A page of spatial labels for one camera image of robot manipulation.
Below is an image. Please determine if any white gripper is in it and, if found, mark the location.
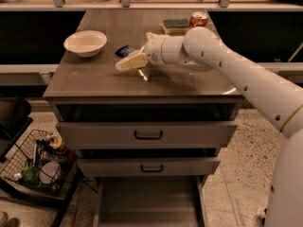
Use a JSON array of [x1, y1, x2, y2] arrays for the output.
[[116, 32, 169, 71]]

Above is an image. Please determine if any dark blue rxbar wrapper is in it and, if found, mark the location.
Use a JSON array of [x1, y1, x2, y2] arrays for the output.
[[115, 45, 134, 58]]

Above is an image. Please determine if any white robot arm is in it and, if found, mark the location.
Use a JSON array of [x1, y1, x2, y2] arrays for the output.
[[116, 26, 303, 227]]

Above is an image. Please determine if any grey drawer cabinet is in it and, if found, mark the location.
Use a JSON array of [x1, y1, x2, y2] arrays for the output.
[[43, 9, 249, 227]]

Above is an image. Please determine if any top grey drawer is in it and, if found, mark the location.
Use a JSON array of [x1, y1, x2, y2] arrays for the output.
[[57, 121, 237, 149]]

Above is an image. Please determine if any grey drawer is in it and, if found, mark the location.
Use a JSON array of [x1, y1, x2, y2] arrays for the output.
[[93, 176, 208, 227], [57, 121, 237, 149], [78, 157, 220, 177]]

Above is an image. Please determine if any middle grey drawer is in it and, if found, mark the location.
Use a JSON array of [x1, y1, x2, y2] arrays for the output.
[[78, 157, 220, 177]]

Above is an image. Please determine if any bottom grey drawer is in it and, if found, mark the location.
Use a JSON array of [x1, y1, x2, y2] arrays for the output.
[[93, 176, 208, 227]]

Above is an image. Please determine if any green yellow sponge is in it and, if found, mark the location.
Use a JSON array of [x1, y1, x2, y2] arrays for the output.
[[162, 19, 189, 34]]

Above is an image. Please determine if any white ceramic bowl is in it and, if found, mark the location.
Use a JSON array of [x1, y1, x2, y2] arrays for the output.
[[63, 30, 107, 58]]

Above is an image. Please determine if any crushed red soda can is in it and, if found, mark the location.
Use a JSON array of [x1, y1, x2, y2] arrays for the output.
[[189, 11, 208, 27]]

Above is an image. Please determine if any white cup in basket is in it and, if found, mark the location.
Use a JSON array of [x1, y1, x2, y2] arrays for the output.
[[39, 161, 61, 184]]

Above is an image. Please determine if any green item in basket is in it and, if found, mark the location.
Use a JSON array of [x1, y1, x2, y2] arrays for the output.
[[22, 160, 39, 184]]

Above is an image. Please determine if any black wire basket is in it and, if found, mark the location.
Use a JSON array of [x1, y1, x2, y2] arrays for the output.
[[1, 130, 76, 194]]

